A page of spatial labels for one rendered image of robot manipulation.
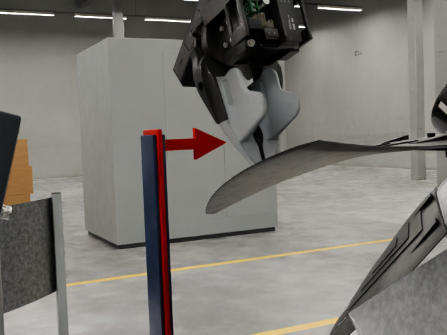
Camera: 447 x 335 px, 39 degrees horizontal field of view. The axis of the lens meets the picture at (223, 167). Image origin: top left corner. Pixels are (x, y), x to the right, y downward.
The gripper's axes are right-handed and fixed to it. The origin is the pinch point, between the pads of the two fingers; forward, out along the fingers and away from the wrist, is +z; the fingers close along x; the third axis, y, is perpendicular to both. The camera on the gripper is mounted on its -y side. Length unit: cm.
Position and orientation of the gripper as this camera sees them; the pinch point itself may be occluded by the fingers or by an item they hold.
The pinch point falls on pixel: (256, 159)
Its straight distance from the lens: 57.2
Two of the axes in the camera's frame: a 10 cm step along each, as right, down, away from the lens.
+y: 5.0, -2.7, -8.2
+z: 2.0, 9.6, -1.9
